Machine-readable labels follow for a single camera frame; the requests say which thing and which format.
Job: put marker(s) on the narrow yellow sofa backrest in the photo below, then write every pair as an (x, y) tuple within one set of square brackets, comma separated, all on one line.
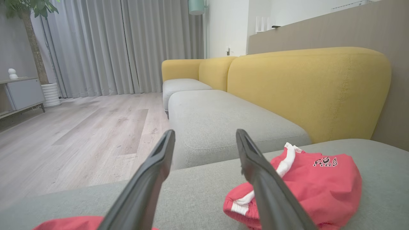
[(214, 73)]

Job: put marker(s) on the grey pleated curtain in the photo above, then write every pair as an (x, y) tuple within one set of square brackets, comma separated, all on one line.
[(89, 48), (166, 44)]

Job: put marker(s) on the red shorts with Bulls logo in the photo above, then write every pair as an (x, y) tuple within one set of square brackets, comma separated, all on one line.
[(319, 191)]

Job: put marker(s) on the medium grey sofa seat cushion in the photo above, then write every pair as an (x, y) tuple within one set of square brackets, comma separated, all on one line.
[(217, 121)]

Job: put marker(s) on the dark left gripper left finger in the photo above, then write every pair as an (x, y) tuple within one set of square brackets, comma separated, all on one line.
[(143, 191)]

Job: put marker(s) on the teal floor lamp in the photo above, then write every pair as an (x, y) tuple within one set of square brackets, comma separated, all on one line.
[(196, 7)]

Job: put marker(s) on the red garment with striped trim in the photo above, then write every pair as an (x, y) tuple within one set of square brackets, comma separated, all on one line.
[(73, 224)]

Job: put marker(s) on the low TV cabinet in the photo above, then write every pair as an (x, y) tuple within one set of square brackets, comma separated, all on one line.
[(25, 92)]

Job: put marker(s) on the yellow sofa end backrest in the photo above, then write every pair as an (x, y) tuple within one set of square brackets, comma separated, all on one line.
[(179, 68)]

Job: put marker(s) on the white router with antennas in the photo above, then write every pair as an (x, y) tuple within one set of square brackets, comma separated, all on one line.
[(262, 25)]

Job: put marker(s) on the wide yellow sofa backrest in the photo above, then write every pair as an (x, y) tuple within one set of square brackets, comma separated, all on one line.
[(303, 89)]

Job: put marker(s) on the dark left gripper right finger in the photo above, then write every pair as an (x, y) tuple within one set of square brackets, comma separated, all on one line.
[(271, 198)]

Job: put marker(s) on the small grey sofa seat cushion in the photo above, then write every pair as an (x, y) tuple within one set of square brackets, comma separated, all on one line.
[(182, 86)]

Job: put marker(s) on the white air conditioner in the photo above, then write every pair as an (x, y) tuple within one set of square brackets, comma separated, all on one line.
[(351, 4)]

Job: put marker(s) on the green potted tree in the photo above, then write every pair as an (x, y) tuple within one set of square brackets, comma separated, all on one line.
[(33, 54)]

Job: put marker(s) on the beige partition behind sofa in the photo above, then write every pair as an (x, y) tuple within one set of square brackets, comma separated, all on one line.
[(351, 28)]

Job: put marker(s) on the white ribbed plant pot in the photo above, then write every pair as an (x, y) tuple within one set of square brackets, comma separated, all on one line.
[(51, 95)]

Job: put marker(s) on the small white figurine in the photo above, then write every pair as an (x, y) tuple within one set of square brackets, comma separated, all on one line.
[(12, 74)]

